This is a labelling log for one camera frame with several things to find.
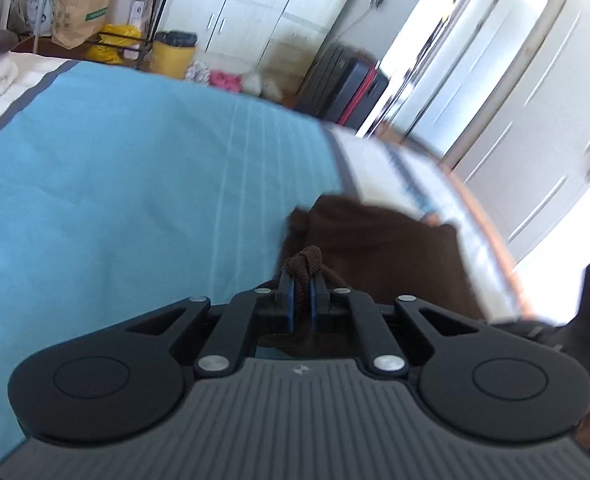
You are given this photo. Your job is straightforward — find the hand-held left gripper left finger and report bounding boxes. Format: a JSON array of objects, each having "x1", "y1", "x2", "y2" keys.
[{"x1": 125, "y1": 270, "x2": 296, "y2": 378}]

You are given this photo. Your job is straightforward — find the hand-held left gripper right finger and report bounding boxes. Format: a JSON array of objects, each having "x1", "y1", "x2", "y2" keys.
[{"x1": 310, "y1": 270, "x2": 481, "y2": 378}]

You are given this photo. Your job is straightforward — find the dark brown garment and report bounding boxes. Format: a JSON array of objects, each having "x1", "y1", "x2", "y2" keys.
[{"x1": 255, "y1": 195, "x2": 486, "y2": 361}]

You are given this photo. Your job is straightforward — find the white door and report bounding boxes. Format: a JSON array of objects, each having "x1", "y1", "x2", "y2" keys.
[{"x1": 440, "y1": 0, "x2": 590, "y2": 261}]

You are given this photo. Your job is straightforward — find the white slippers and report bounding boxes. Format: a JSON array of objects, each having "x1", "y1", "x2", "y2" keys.
[{"x1": 242, "y1": 71, "x2": 283, "y2": 100}]

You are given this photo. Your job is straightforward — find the pink slippers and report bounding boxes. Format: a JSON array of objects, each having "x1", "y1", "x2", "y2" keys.
[{"x1": 210, "y1": 70, "x2": 243, "y2": 92}]

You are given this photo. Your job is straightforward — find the white striped shoes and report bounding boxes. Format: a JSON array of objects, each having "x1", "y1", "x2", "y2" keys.
[{"x1": 184, "y1": 60, "x2": 211, "y2": 82}]

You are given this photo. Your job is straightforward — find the yellow waste bin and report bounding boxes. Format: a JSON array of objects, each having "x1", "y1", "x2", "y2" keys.
[{"x1": 150, "y1": 31, "x2": 198, "y2": 80}]

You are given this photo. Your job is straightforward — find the white wardrobe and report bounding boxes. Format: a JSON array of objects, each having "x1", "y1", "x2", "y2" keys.
[{"x1": 165, "y1": 0, "x2": 371, "y2": 71}]

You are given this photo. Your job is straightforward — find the yellow plastic bag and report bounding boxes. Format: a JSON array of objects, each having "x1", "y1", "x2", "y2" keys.
[{"x1": 85, "y1": 24, "x2": 143, "y2": 65}]

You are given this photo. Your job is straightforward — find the clear plastic bag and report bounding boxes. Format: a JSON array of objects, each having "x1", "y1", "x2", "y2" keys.
[{"x1": 130, "y1": 0, "x2": 154, "y2": 27}]

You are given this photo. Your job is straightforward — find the brown paper bag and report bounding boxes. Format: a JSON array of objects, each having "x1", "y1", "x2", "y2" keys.
[{"x1": 51, "y1": 0, "x2": 116, "y2": 51}]

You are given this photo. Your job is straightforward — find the white printed bag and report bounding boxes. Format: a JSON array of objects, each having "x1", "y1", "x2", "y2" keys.
[{"x1": 25, "y1": 0, "x2": 58, "y2": 36}]

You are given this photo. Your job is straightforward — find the dark suitcase with red strap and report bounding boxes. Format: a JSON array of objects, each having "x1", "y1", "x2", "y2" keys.
[{"x1": 292, "y1": 42, "x2": 391, "y2": 131}]

